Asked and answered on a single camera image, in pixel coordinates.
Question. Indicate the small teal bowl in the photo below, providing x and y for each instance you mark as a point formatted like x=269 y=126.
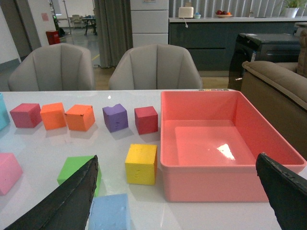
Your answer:
x=197 y=15

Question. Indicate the grey chair left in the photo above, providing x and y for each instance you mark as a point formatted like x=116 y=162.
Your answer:
x=59 y=67

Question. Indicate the magenta foam block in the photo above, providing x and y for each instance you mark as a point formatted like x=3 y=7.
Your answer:
x=26 y=115

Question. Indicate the purple foam block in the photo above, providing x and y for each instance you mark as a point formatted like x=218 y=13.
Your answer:
x=115 y=118

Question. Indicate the orange foam block left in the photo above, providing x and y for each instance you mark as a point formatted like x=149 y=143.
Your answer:
x=53 y=116

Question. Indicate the beige sofa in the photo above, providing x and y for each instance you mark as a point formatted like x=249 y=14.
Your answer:
x=279 y=92

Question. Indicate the grey chair right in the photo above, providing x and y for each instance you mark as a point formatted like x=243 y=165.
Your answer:
x=156 y=67

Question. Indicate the orange foam block right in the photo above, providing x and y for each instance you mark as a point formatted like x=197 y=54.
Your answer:
x=80 y=117

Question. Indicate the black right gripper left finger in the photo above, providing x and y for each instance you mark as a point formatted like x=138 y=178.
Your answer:
x=67 y=207

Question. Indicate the grey chair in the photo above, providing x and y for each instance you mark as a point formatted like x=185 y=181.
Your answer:
x=59 y=67
x=156 y=67

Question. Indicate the red foam block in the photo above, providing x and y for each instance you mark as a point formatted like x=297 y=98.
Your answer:
x=146 y=120

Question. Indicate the grey curtain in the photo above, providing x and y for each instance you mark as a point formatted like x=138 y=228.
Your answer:
x=113 y=24

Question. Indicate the dark grey counter cabinet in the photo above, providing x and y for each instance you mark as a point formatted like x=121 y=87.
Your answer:
x=211 y=41

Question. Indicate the pink foam block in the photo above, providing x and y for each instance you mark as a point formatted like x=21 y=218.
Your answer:
x=10 y=172

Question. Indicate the red bin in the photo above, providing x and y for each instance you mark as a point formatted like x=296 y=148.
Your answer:
x=53 y=37

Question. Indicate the cyan foam block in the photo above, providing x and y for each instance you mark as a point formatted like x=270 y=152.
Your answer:
x=4 y=117

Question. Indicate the white toaster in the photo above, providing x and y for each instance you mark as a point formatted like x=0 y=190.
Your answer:
x=185 y=12

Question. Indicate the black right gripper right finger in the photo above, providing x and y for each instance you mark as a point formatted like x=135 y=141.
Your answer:
x=286 y=192

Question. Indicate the light blue foam block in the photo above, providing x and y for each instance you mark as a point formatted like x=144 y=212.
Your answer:
x=110 y=212

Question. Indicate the yellow foam block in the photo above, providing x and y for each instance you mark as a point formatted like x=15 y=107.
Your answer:
x=141 y=164

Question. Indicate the potted plant white pot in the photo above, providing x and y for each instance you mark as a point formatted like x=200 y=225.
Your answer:
x=291 y=7

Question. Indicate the green foam block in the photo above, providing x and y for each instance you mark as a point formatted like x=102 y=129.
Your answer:
x=72 y=167

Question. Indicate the fruit plate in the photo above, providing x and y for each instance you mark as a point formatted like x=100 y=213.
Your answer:
x=223 y=14

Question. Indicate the orange foam block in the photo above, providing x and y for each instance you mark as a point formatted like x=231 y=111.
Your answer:
x=53 y=116
x=80 y=117

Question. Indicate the white drawer cabinet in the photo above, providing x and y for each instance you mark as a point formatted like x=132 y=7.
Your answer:
x=149 y=21

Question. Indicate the black appliance box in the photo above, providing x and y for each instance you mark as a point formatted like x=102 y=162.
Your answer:
x=261 y=47

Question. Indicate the pink plastic bin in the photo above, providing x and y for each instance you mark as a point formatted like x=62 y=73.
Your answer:
x=210 y=141

